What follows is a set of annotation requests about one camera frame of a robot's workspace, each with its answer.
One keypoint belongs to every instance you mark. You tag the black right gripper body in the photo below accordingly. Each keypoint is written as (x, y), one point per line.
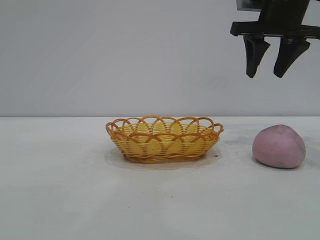
(280, 17)

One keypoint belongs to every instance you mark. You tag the pink peach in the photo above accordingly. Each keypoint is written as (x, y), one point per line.
(278, 147)

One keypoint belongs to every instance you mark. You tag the yellow woven plastic basket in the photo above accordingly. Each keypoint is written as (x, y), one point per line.
(162, 145)

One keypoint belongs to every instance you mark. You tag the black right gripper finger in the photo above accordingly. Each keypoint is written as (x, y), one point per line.
(287, 57)
(253, 57)

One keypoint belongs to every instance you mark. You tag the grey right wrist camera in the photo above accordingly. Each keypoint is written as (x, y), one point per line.
(248, 5)

